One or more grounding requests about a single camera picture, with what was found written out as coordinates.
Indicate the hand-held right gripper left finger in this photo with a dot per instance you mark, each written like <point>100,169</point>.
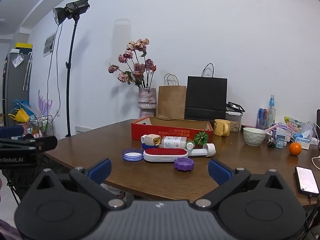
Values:
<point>100,170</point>

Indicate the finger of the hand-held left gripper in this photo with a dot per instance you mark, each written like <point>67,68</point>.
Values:
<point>45,143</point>
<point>11,132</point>

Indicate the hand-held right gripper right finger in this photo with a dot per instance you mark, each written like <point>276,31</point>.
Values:
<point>220,171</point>

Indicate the green spray bottle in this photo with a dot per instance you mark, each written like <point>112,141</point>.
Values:
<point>190,145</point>

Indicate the white spray bottle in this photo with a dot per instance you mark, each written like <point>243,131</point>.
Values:
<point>173,142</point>

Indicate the white power adapter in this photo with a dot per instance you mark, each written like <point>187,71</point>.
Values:
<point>150,140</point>

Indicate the red cardboard box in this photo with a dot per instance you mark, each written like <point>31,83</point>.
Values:
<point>170,132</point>

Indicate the yellow plastic item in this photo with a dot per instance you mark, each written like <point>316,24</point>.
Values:
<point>20,116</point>

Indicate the white plastic tube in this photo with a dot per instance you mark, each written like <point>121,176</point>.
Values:
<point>203,151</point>

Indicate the blue plastic item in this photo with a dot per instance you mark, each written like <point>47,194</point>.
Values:
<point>23,104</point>

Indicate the blue lid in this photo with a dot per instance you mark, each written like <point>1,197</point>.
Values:
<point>132,154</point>

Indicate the purple ridged lid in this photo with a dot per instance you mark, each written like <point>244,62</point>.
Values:
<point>184,165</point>

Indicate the purple coral decoration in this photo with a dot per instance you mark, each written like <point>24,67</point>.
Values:
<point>43,105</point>

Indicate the grey refrigerator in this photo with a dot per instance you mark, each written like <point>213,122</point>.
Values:
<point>15,92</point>

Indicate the yellow mug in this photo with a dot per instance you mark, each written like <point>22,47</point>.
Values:
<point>220,128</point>

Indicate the clear container black lid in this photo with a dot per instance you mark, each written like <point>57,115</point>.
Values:
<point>235,126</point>

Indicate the white bowl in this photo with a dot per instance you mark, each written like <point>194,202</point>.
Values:
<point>253,137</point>

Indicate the blue plastic cap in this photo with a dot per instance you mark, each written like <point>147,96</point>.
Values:
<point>145,147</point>

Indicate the blue drink can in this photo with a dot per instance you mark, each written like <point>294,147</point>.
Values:
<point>261,118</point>

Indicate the pink spoon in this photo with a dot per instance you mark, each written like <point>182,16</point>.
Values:
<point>271,128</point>

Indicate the small blue white box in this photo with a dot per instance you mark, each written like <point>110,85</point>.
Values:
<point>280,141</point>

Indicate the clear glass bottle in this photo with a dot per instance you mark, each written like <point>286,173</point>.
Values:
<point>271,115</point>

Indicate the black paper bag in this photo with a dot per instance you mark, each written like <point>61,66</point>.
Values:
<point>206,95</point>

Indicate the orange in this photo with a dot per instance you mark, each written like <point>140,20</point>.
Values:
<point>295,149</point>

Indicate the pink speckled vase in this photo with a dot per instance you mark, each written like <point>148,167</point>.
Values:
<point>147,102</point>

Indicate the brown paper bag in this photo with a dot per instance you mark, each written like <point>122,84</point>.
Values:
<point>171,102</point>

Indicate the yellow box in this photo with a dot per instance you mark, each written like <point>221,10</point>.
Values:
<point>23,46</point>

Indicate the colourful snack packet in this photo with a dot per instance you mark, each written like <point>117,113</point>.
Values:
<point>292,123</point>

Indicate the black smartphone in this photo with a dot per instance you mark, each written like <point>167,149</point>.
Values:
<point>307,180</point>

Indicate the blue tissue pack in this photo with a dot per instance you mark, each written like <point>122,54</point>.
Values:
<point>303,141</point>

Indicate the clear plastic bag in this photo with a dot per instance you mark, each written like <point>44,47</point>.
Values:
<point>307,128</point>

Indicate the dried pink roses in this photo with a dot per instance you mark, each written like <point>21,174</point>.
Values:
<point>139,68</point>

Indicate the black studio light head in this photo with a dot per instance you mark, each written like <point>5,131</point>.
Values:
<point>75,6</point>

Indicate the wall picture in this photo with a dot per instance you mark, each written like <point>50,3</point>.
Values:
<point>49,44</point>

